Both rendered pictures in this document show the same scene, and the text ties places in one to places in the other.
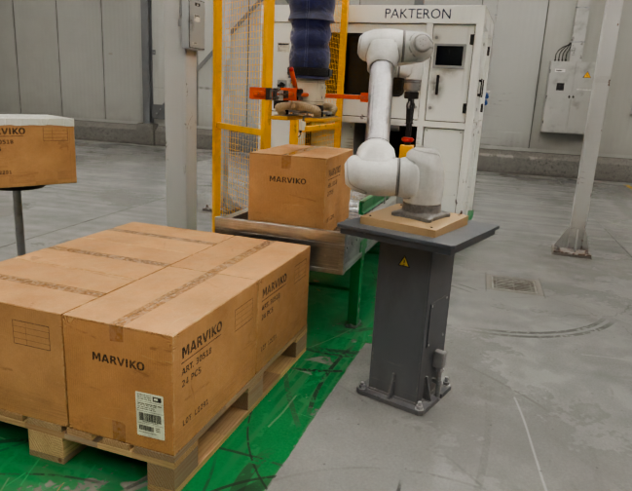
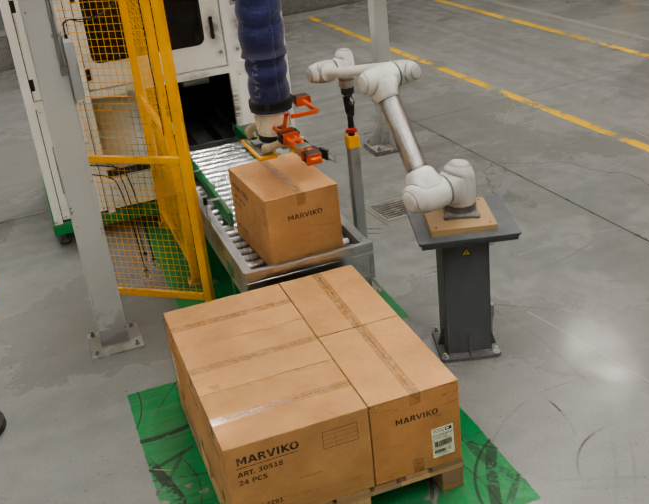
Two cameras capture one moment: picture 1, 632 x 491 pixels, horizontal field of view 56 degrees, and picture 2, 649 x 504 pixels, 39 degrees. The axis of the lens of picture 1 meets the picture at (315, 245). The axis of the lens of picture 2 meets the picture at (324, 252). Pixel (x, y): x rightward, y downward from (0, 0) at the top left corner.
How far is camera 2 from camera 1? 306 cm
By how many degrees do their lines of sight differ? 35
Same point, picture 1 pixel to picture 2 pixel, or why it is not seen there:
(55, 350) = (362, 436)
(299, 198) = (318, 226)
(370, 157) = (429, 184)
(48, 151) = not seen: outside the picture
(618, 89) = not seen: outside the picture
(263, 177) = (282, 220)
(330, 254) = (362, 264)
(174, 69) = (64, 124)
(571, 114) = not seen: outside the picture
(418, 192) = (466, 197)
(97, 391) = (400, 446)
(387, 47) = (392, 83)
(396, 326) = (466, 301)
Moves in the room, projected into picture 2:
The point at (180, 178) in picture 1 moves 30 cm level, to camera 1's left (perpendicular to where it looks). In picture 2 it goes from (99, 241) to (47, 260)
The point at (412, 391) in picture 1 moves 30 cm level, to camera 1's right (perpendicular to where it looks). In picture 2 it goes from (486, 341) to (524, 319)
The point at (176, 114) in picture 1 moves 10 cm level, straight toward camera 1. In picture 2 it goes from (78, 173) to (90, 176)
